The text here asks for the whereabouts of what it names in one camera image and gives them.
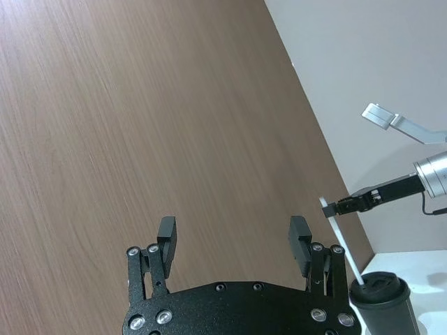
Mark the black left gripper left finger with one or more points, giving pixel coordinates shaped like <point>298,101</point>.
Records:
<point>167,244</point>

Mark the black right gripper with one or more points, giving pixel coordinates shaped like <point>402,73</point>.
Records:
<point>391,190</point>

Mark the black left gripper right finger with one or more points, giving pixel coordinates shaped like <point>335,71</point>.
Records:
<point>299,240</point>

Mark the white drinking straw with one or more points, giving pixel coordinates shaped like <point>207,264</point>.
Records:
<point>344,247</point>

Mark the black cup with lid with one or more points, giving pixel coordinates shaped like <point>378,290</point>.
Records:
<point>387,307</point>

